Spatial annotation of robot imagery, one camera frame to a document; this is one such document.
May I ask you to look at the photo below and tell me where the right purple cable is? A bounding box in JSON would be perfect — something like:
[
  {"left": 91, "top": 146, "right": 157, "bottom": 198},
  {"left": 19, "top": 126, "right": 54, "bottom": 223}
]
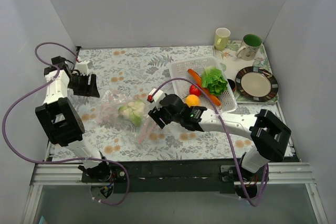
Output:
[{"left": 154, "top": 77, "right": 269, "bottom": 207}]

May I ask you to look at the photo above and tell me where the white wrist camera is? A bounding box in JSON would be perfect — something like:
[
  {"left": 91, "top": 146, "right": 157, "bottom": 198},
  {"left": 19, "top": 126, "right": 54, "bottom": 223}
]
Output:
[
  {"left": 147, "top": 89, "right": 166, "bottom": 110},
  {"left": 76, "top": 61, "right": 93, "bottom": 76}
]

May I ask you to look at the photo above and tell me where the white fake cauliflower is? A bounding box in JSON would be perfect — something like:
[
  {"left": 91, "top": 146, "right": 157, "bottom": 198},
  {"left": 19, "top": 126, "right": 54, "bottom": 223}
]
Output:
[{"left": 118, "top": 100, "right": 145, "bottom": 127}]

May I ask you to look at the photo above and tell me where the small brown cup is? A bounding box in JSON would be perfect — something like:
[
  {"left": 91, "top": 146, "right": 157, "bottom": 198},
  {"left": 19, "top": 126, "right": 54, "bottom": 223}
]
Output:
[{"left": 227, "top": 79, "right": 236, "bottom": 93}]

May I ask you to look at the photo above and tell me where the green fake lettuce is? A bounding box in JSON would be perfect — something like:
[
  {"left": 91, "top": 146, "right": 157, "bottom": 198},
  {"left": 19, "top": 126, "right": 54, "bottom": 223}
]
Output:
[{"left": 201, "top": 66, "right": 228, "bottom": 97}]

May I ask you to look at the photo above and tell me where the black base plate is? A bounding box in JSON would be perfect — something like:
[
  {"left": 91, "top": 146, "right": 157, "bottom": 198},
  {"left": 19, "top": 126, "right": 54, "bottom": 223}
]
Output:
[{"left": 81, "top": 159, "right": 245, "bottom": 197}]

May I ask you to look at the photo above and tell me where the clear zip top bag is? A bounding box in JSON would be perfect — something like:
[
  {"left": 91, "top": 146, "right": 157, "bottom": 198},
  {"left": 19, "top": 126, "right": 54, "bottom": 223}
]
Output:
[{"left": 96, "top": 90, "right": 156, "bottom": 143}]

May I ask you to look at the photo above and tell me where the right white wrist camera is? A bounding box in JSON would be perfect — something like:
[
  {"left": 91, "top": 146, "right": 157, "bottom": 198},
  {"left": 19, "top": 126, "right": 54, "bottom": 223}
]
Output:
[{"left": 147, "top": 89, "right": 166, "bottom": 110}]

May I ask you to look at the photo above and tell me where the red fake strawberry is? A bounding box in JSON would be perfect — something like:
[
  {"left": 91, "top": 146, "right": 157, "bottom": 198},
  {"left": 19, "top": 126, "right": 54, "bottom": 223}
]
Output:
[{"left": 189, "top": 85, "right": 202, "bottom": 97}]

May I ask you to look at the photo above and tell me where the white plastic basket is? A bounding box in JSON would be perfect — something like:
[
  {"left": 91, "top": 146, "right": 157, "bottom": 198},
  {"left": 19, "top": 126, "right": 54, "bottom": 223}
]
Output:
[{"left": 169, "top": 56, "right": 237, "bottom": 113}]

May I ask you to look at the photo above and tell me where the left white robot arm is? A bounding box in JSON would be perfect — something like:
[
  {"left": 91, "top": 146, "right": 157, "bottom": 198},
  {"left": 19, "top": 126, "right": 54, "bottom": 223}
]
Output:
[{"left": 35, "top": 56, "right": 112, "bottom": 182}]

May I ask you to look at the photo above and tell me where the floral table mat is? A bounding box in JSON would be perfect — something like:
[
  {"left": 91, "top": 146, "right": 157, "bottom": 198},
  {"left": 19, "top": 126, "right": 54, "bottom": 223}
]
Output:
[{"left": 51, "top": 45, "right": 294, "bottom": 164}]

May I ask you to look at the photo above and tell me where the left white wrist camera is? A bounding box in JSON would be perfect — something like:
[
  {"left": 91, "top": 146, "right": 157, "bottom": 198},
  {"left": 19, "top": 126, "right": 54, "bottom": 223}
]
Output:
[{"left": 76, "top": 61, "right": 93, "bottom": 76}]

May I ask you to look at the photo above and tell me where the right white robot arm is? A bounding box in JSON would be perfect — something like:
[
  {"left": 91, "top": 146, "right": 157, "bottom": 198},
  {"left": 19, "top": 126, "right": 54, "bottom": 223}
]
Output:
[{"left": 148, "top": 94, "right": 291, "bottom": 181}]

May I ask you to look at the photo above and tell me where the floral serving tray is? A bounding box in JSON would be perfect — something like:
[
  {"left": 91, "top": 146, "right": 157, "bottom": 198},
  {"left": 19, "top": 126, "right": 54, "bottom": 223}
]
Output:
[{"left": 213, "top": 39, "right": 279, "bottom": 104}]

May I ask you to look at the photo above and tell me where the aluminium frame rail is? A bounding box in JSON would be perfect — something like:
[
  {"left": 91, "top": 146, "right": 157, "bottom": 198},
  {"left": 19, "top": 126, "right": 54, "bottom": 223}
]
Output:
[{"left": 31, "top": 162, "right": 316, "bottom": 185}]

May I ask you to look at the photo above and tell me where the purple cable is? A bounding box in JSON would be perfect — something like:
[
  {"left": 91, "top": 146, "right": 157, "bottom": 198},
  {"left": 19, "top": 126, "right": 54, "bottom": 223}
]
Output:
[
  {"left": 154, "top": 77, "right": 269, "bottom": 207},
  {"left": 2, "top": 41, "right": 131, "bottom": 206}
]

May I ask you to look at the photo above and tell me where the orange fake fruit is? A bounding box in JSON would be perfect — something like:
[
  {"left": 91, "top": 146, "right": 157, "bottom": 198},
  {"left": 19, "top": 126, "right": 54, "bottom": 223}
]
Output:
[{"left": 184, "top": 94, "right": 201, "bottom": 107}]

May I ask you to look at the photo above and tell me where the striped rim ceramic plate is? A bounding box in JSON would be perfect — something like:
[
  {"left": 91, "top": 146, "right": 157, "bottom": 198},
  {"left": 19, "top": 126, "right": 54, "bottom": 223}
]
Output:
[{"left": 234, "top": 66, "right": 279, "bottom": 102}]

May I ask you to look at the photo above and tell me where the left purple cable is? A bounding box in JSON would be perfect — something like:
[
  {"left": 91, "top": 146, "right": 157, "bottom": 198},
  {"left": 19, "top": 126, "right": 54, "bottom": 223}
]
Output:
[{"left": 2, "top": 41, "right": 131, "bottom": 206}]

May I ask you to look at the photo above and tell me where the yellow green mug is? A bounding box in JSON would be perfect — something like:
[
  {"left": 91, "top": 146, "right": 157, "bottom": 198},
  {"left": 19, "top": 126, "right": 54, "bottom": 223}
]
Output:
[{"left": 214, "top": 28, "right": 230, "bottom": 50}]

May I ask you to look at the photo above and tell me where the green interior floral mug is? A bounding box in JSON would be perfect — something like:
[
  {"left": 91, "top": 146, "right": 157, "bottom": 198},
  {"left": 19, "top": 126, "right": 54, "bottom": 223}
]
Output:
[{"left": 236, "top": 34, "right": 262, "bottom": 61}]

